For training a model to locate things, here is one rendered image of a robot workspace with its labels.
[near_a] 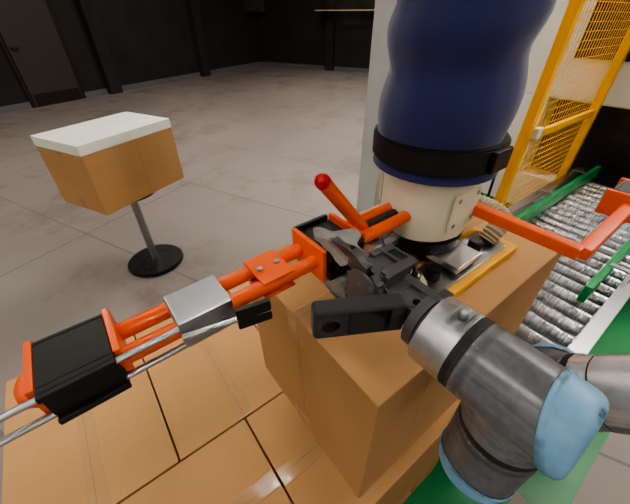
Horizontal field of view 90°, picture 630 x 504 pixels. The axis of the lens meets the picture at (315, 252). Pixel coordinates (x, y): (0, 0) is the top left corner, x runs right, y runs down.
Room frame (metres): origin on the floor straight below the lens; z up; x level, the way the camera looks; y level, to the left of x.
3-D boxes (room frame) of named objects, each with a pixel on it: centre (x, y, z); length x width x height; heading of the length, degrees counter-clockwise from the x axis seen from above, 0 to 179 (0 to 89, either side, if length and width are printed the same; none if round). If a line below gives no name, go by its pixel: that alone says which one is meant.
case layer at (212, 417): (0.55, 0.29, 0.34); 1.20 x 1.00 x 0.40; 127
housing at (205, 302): (0.29, 0.15, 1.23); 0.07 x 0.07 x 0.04; 37
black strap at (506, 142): (0.56, -0.22, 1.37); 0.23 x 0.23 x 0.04
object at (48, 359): (0.21, 0.26, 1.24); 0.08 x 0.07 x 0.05; 127
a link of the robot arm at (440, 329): (0.24, -0.15, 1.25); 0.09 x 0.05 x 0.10; 127
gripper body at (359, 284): (0.31, -0.11, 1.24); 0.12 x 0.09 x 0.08; 37
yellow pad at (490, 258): (0.50, -0.28, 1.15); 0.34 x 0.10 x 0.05; 127
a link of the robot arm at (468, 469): (0.17, -0.22, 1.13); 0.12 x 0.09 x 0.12; 125
